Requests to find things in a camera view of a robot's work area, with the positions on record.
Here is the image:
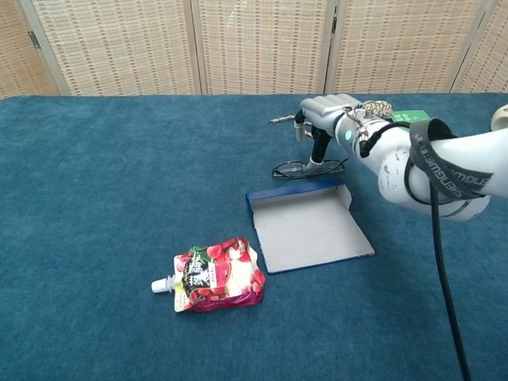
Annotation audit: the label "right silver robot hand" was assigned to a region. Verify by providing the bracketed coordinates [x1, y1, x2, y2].
[292, 94, 364, 175]

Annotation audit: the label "black-rimmed eyeglasses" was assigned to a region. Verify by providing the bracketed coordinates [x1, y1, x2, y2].
[271, 157, 350, 180]

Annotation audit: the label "blue glasses case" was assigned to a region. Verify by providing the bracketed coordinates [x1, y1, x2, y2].
[244, 177, 376, 275]

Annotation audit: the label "green flat packet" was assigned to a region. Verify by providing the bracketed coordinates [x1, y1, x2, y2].
[391, 110, 432, 128]

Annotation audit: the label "white ceramic cup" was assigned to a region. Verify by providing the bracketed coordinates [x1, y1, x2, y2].
[491, 103, 508, 131]

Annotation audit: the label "red fruit jelly pouch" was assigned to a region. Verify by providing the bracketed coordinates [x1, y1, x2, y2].
[150, 237, 267, 314]

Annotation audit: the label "woven folding screen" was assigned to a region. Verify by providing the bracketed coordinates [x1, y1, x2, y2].
[0, 0, 508, 100]

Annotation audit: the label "blue table cloth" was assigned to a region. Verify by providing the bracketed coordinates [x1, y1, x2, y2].
[0, 93, 508, 381]

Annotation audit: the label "coiled beige speckled rope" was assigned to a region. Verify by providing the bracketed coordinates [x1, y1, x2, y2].
[268, 99, 394, 126]

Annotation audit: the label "black printed strap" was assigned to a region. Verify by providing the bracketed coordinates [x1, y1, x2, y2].
[408, 117, 495, 201]

